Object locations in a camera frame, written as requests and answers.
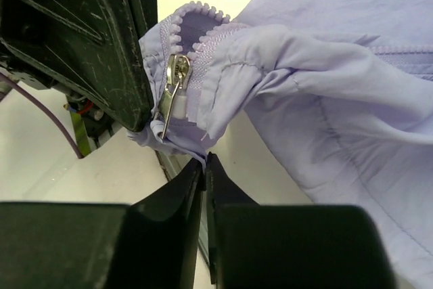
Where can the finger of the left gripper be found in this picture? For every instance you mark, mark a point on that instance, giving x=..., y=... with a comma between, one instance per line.
x=87, y=48

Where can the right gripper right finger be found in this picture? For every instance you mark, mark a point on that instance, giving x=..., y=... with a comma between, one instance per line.
x=289, y=246

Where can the lilac zip-up jacket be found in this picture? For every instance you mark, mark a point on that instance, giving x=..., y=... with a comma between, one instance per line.
x=340, y=91

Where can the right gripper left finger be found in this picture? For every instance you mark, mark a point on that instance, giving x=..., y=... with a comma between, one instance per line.
x=150, y=244

